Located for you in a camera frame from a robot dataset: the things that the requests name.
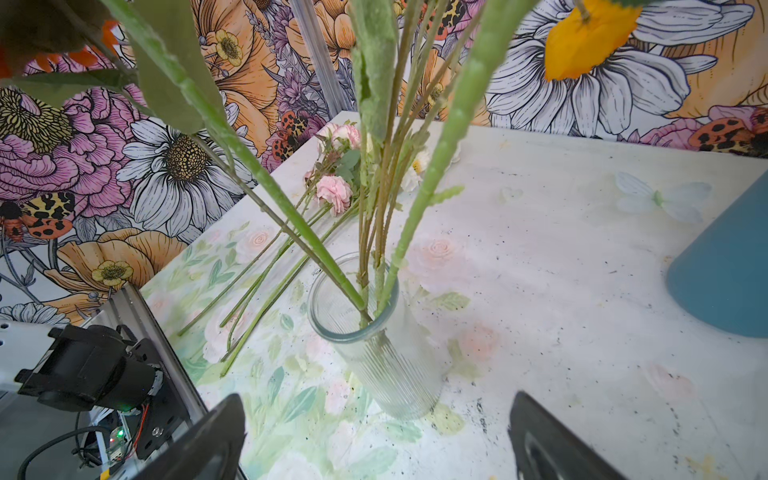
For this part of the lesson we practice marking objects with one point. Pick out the large pink peony stem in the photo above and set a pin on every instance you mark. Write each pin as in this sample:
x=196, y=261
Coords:
x=497, y=27

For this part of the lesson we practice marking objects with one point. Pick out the teal ceramic vase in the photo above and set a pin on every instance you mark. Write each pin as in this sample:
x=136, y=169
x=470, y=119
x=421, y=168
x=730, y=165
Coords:
x=721, y=277

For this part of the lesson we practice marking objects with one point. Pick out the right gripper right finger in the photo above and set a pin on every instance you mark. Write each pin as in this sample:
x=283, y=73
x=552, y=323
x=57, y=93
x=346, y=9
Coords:
x=544, y=448

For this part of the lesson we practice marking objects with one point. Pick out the orange marigold flower stem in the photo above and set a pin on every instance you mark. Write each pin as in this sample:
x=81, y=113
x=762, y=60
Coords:
x=170, y=72

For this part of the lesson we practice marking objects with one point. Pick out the clear ribbed glass vase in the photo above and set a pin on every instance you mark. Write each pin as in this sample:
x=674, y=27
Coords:
x=390, y=356

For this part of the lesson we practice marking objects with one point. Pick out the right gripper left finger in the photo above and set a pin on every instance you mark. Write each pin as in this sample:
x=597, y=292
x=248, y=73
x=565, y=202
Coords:
x=211, y=449

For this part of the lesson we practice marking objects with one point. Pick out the pink white flower bunch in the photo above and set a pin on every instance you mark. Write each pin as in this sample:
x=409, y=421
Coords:
x=344, y=181

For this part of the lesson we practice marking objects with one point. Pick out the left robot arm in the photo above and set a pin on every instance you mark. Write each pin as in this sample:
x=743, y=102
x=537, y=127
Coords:
x=75, y=369

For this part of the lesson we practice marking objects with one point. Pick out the yellow orange poppy stem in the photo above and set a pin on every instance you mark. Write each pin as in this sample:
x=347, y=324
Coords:
x=422, y=75

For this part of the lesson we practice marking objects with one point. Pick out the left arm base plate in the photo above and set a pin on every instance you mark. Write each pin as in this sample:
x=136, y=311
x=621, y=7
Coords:
x=152, y=381

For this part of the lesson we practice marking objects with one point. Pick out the aluminium front rail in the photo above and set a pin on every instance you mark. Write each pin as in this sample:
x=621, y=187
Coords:
x=126, y=311

